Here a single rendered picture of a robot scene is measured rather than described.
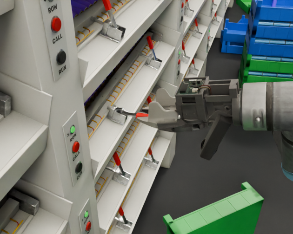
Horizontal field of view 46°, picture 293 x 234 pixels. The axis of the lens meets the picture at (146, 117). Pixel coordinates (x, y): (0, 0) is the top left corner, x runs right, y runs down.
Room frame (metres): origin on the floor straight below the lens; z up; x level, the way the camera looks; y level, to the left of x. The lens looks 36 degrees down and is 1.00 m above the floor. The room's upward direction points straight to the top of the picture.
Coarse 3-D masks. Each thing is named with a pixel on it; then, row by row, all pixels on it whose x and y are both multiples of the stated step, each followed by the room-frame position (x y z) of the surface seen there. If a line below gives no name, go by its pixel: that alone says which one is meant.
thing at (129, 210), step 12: (168, 132) 1.02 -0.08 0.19; (156, 144) 0.98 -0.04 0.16; (168, 144) 1.00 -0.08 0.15; (156, 156) 0.92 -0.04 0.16; (144, 168) 0.86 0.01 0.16; (156, 168) 0.87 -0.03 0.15; (144, 180) 0.80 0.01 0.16; (132, 192) 0.75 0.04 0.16; (144, 192) 0.76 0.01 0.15; (132, 204) 0.70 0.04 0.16; (120, 216) 0.63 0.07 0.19; (132, 216) 0.66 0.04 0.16; (120, 228) 0.61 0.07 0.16; (132, 228) 0.62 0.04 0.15
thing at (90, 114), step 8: (144, 40) 0.96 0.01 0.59; (152, 40) 1.00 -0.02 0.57; (136, 48) 0.90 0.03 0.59; (144, 48) 0.94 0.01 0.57; (128, 56) 0.85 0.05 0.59; (136, 56) 0.87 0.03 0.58; (128, 64) 0.81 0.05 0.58; (120, 72) 0.77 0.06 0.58; (112, 80) 0.72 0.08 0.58; (120, 80) 0.76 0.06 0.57; (128, 80) 0.76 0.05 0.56; (104, 88) 0.69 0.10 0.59; (112, 88) 0.69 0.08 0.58; (120, 88) 0.72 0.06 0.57; (104, 96) 0.66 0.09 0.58; (112, 96) 0.68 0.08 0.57; (96, 104) 0.62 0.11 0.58; (112, 104) 0.65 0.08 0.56; (88, 112) 0.59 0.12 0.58; (96, 112) 0.61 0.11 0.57; (88, 120) 0.57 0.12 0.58
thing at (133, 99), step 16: (160, 32) 1.03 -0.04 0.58; (176, 32) 1.02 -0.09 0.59; (160, 48) 0.98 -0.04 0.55; (144, 64) 0.87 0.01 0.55; (144, 80) 0.79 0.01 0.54; (96, 96) 0.68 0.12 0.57; (128, 96) 0.71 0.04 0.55; (144, 96) 0.73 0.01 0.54; (112, 128) 0.59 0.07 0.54; (128, 128) 0.65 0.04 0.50; (96, 144) 0.53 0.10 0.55; (112, 144) 0.54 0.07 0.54; (96, 160) 0.44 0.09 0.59; (96, 176) 0.46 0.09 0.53
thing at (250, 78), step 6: (240, 66) 1.58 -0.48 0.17; (246, 72) 1.42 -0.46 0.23; (246, 78) 1.42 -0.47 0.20; (252, 78) 1.41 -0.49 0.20; (258, 78) 1.41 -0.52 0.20; (264, 78) 1.40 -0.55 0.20; (270, 78) 1.40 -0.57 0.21; (276, 78) 1.39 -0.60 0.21; (282, 78) 1.39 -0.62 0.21; (288, 78) 1.38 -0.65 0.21
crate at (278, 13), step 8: (256, 0) 1.59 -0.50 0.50; (264, 0) 1.60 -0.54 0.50; (272, 0) 1.60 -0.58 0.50; (280, 0) 1.59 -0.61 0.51; (288, 0) 1.58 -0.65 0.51; (256, 8) 1.42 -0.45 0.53; (264, 8) 1.41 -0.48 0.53; (272, 8) 1.41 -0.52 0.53; (280, 8) 1.40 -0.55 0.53; (288, 8) 1.40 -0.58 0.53; (256, 16) 1.42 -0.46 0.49; (264, 16) 1.41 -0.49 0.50; (272, 16) 1.41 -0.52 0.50; (280, 16) 1.40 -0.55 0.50; (288, 16) 1.40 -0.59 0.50
